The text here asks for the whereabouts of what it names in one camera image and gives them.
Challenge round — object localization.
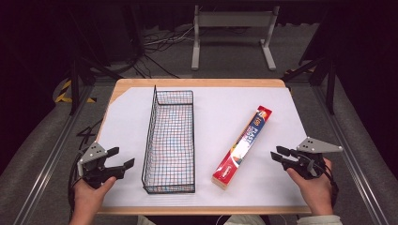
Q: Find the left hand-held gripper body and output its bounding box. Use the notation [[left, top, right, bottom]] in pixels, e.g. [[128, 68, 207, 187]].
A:
[[76, 141, 117, 190]]

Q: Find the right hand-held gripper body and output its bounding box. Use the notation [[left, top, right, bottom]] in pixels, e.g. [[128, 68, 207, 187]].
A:
[[281, 136, 344, 181]]

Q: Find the person's right hand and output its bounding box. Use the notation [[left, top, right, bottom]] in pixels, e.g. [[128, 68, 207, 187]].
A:
[[285, 157, 334, 217]]

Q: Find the person's left hand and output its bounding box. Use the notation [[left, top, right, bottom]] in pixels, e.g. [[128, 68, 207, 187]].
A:
[[69, 175, 117, 221]]

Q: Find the long red blue foil box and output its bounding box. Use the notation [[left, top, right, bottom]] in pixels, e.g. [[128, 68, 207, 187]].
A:
[[211, 105, 273, 191]]

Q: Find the yellow black hazard tape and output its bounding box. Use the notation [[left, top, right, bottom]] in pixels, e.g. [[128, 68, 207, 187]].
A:
[[54, 79, 97, 104]]

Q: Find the white paper sheet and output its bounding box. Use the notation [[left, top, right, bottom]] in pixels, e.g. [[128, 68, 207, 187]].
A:
[[97, 86, 309, 208]]

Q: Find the grey metal stand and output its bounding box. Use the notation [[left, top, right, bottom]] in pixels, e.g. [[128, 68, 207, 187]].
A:
[[191, 4, 281, 71]]

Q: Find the aluminium floor rail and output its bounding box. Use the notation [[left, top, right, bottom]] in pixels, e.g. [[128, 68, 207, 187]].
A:
[[313, 85, 390, 225], [12, 83, 95, 225]]

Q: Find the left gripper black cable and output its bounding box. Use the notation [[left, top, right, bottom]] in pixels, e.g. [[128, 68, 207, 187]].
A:
[[68, 152, 84, 218]]

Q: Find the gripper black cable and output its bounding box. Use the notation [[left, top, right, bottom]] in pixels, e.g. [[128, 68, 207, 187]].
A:
[[323, 164, 340, 209], [68, 152, 84, 218]]

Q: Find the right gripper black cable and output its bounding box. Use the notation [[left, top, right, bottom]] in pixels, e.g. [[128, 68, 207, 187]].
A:
[[323, 164, 340, 209]]

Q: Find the black wire basket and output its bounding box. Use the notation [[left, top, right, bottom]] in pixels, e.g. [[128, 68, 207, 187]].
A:
[[141, 84, 197, 195]]

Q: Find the black floor cable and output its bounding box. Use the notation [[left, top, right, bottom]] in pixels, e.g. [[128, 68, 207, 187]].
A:
[[134, 52, 181, 80]]

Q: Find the bundle of floor cables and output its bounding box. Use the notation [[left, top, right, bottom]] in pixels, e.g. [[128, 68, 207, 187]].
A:
[[142, 26, 196, 53]]

